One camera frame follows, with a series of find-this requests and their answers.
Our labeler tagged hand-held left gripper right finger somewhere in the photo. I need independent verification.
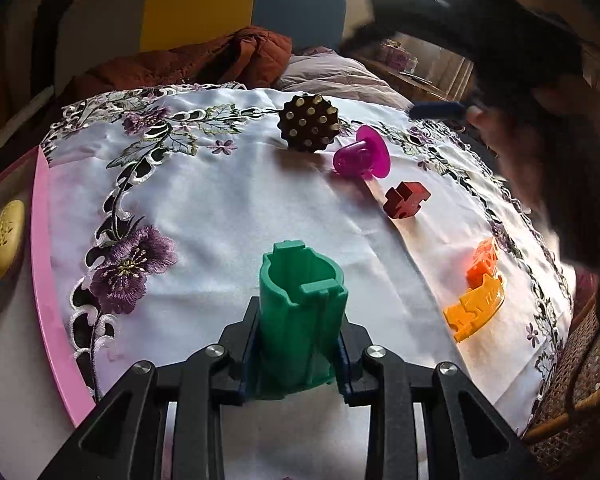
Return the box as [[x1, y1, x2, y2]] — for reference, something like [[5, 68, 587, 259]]
[[332, 322, 546, 480]]

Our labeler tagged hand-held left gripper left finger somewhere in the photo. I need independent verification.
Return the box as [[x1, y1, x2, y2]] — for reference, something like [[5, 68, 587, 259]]
[[37, 296, 261, 480]]

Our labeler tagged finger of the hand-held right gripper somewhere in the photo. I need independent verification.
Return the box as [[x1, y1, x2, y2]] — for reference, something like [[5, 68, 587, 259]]
[[411, 101, 476, 120]]

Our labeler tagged green flanged plastic tube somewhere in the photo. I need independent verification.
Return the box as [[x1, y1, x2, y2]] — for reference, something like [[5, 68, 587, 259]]
[[257, 241, 350, 401]]

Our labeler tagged dark red plastic block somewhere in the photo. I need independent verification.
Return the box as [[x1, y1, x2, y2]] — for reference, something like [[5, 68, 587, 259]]
[[383, 180, 431, 220]]

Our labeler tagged magenta plastic cup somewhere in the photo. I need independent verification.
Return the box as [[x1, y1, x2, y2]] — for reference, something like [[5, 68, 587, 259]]
[[332, 125, 392, 181]]

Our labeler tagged brown studded massage disc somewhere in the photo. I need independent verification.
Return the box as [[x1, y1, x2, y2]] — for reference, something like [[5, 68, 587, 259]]
[[278, 94, 341, 153]]

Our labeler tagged yellow curved plastic piece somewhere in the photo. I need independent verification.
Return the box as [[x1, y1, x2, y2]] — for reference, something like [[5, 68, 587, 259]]
[[442, 275, 507, 343]]

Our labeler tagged orange plastic piece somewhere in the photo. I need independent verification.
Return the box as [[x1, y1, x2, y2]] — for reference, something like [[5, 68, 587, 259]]
[[466, 237, 501, 288]]

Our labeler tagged pink cardboard box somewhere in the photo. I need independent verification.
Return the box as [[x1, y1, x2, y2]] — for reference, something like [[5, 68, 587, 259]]
[[0, 145, 98, 480]]

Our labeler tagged person's right forearm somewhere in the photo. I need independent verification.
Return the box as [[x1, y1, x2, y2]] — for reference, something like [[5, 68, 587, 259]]
[[525, 40, 600, 321]]

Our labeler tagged person's right hand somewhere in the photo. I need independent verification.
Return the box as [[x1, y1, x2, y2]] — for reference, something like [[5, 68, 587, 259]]
[[467, 87, 561, 208]]

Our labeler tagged wooden bedside table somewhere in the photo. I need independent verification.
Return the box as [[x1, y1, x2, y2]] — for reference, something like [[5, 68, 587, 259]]
[[352, 42, 476, 103]]

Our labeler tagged small pink patterned box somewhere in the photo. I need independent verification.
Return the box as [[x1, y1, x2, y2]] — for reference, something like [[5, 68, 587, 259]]
[[380, 42, 418, 73]]

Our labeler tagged pale pink quilt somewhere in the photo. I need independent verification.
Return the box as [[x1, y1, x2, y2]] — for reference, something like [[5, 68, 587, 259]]
[[275, 46, 411, 111]]

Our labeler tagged embroidered floral tablecloth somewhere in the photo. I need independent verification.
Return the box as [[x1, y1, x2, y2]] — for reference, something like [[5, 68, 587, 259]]
[[40, 82, 578, 480]]

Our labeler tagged wicker chair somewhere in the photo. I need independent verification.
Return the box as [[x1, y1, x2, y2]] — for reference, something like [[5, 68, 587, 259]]
[[522, 285, 600, 476]]

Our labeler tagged rust orange blanket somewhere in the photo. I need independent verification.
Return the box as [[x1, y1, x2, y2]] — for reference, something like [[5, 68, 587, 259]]
[[72, 25, 293, 101]]

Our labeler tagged grey yellow blue headboard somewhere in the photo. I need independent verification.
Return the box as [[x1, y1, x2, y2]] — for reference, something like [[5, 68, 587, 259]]
[[55, 0, 347, 83]]

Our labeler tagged white cloth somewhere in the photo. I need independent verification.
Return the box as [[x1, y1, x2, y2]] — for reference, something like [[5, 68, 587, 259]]
[[0, 85, 56, 158]]

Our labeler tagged black rolled mat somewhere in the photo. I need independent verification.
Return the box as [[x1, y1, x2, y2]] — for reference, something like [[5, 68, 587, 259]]
[[32, 0, 76, 93]]

